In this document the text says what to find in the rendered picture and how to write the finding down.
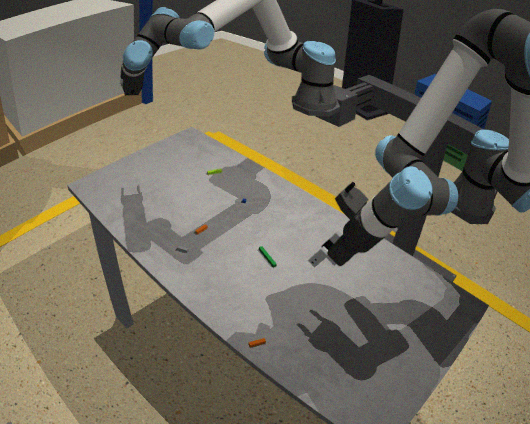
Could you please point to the orange rod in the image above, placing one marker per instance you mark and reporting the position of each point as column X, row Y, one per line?
column 257, row 342
column 201, row 229

